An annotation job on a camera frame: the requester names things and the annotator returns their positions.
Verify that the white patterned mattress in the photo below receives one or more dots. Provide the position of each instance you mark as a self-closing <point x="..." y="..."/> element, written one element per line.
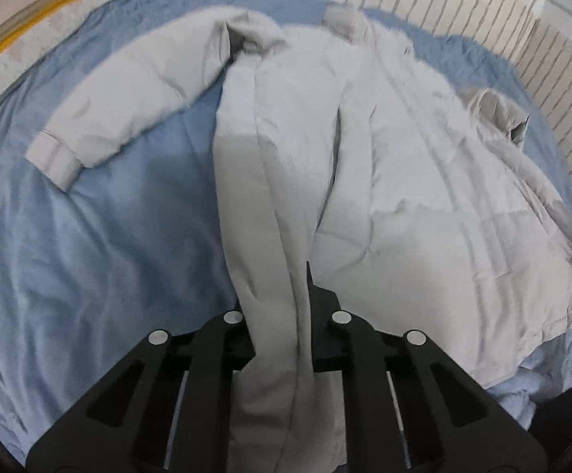
<point x="24" y="29"/>

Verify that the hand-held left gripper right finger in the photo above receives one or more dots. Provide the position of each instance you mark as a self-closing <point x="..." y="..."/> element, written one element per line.
<point x="326" y="316"/>

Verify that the light grey padded coat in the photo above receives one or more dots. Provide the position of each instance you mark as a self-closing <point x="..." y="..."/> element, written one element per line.
<point x="364" y="167"/>

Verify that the yellow trim strip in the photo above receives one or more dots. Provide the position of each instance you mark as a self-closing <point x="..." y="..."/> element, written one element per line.
<point x="29" y="23"/>

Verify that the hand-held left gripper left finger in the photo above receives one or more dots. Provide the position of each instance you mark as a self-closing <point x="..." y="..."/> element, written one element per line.
<point x="220" y="341"/>

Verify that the light blue crumpled blanket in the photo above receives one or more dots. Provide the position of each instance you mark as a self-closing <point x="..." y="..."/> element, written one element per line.
<point x="537" y="379"/>

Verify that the blue bed sheet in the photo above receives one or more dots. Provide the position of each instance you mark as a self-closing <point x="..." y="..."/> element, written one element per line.
<point x="93" y="236"/>

